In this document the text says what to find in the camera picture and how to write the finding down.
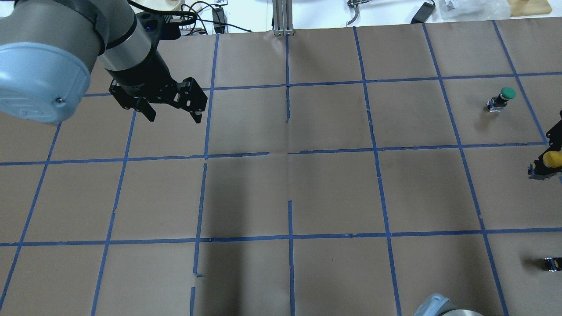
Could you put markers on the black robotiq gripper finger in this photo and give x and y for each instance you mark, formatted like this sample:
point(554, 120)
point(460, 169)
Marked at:
point(554, 136)

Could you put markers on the yellow push button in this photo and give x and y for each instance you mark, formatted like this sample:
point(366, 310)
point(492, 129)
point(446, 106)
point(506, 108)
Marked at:
point(549, 164)

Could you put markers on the green push button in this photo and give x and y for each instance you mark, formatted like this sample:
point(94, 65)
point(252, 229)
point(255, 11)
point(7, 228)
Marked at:
point(499, 102)

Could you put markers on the beige plate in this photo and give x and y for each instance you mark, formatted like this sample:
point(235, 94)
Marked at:
point(161, 5)

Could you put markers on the wooden cutting board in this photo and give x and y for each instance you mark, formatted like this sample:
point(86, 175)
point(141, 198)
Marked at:
point(526, 8)

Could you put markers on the clear plastic bag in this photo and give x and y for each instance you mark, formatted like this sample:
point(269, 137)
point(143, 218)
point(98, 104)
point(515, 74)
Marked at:
point(473, 10)

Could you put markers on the black power adapter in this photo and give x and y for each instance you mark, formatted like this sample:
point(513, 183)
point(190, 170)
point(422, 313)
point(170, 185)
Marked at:
point(424, 12)

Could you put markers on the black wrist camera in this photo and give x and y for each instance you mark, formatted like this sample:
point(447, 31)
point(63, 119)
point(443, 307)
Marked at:
point(161, 27)

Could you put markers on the aluminium frame post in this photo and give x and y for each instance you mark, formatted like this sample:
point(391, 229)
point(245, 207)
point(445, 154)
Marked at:
point(282, 18)

